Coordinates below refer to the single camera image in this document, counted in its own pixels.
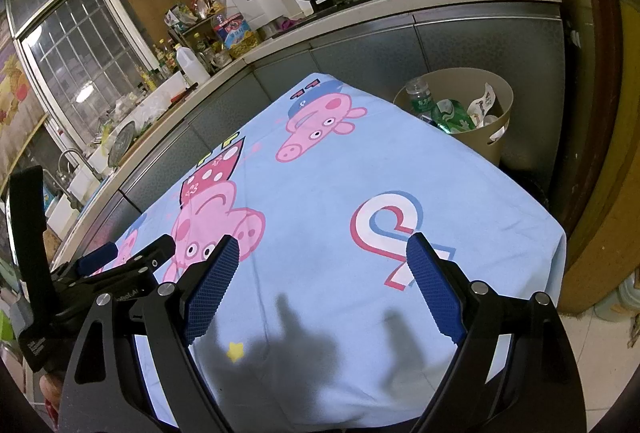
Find beige plastic trash bin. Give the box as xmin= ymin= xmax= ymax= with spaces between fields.
xmin=393 ymin=68 xmax=513 ymax=164

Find round glass pot lid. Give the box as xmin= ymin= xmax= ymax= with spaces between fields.
xmin=107 ymin=121 xmax=137 ymax=168

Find wooden spice shelf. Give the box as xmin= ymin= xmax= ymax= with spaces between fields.
xmin=164 ymin=0 xmax=227 ymax=68

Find fruit pattern curtain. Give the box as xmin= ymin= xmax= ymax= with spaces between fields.
xmin=1 ymin=45 xmax=47 ymax=188

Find window with grid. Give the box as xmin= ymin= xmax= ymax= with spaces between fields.
xmin=9 ymin=0 xmax=143 ymax=150

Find Peppa Pig blue tablecloth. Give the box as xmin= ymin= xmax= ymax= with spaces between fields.
xmin=116 ymin=73 xmax=566 ymax=432

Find kitchen faucet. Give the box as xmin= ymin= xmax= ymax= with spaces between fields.
xmin=43 ymin=148 xmax=105 ymax=212

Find white plastic jug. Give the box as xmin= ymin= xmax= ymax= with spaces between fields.
xmin=175 ymin=44 xmax=210 ymax=86

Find white food packet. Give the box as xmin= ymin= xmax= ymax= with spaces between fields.
xmin=466 ymin=83 xmax=497 ymax=128

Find crushed green drink can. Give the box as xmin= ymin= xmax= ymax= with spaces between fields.
xmin=433 ymin=99 xmax=475 ymax=134

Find kitchen cabinet fronts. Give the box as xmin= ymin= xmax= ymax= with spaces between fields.
xmin=56 ymin=2 xmax=565 ymax=263

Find clear plastic bottle green label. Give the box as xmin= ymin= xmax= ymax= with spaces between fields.
xmin=405 ymin=76 xmax=435 ymax=122

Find cooking oil bottle blue label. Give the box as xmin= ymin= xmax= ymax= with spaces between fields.
xmin=214 ymin=12 xmax=260 ymax=59

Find person's right hand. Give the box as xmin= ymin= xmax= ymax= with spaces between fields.
xmin=39 ymin=373 xmax=63 ymax=429

